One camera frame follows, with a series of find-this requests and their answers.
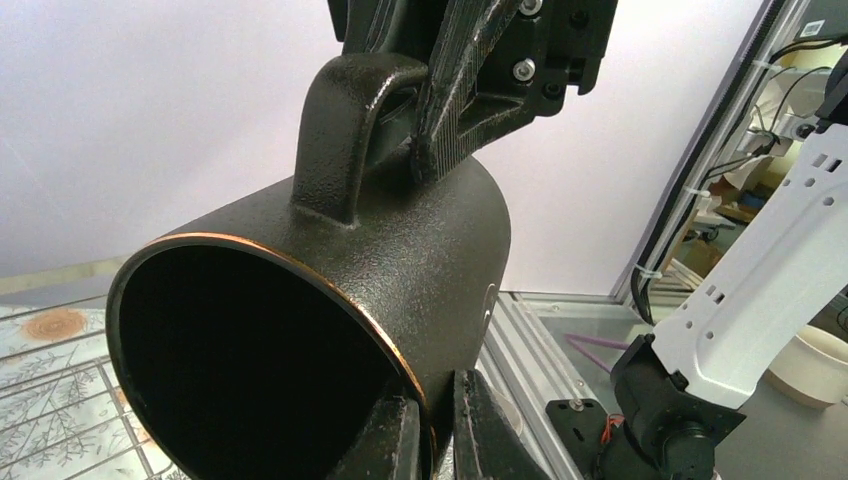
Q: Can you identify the floral table mat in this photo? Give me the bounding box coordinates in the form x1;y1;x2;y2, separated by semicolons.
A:
0;304;193;480

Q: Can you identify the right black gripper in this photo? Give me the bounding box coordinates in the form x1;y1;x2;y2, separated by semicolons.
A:
328;0;618;184

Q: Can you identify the white bowl outside cell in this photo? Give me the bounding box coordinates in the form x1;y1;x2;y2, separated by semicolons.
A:
763;325;847;410

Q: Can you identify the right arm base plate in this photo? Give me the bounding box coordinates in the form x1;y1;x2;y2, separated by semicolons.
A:
545;398;609;479

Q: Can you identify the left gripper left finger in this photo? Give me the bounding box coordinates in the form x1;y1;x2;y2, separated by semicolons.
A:
327;396;422;480

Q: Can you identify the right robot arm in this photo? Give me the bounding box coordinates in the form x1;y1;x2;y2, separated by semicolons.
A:
330;1;847;479

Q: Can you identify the aluminium mounting rail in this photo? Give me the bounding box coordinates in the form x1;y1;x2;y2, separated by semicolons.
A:
478;292;649;479

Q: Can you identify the black speckled mug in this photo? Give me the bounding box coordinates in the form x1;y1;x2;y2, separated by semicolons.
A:
105;53;511;479

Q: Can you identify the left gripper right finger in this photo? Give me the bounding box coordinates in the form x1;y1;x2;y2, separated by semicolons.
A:
453;369;549;479

